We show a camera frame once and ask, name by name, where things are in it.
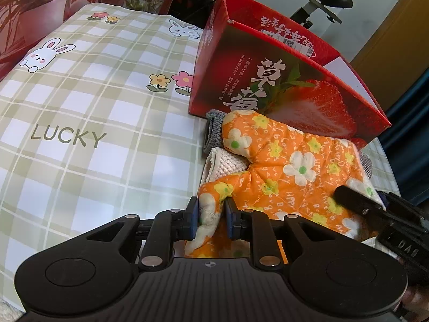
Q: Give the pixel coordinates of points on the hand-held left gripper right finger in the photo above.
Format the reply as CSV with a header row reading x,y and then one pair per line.
x,y
230,218

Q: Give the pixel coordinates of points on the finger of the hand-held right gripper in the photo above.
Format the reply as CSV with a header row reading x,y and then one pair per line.
x,y
358,201

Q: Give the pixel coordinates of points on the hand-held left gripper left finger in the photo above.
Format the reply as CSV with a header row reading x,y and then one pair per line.
x,y
192,216

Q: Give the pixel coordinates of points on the cream knitted cloth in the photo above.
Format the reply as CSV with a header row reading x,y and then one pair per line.
x,y
224,164

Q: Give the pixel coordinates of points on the orange floral padded cloth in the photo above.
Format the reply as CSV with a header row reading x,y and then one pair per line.
x,y
288,174

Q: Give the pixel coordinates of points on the grey knitted cloth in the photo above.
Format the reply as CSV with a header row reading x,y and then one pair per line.
x,y
212,134

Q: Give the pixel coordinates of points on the red strawberry print cardboard box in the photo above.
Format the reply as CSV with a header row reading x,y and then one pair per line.
x,y
301,107

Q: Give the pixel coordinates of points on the blue curtain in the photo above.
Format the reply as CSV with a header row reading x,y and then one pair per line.
x,y
412,134

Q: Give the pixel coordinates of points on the green checked bunny tablecloth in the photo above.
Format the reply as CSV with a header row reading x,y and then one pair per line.
x,y
100,124

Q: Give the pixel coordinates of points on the yellow wooden door panel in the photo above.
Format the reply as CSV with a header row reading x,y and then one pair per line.
x,y
395,40

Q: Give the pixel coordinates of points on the black exercise bike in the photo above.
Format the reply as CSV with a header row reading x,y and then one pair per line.
x,y
328,0

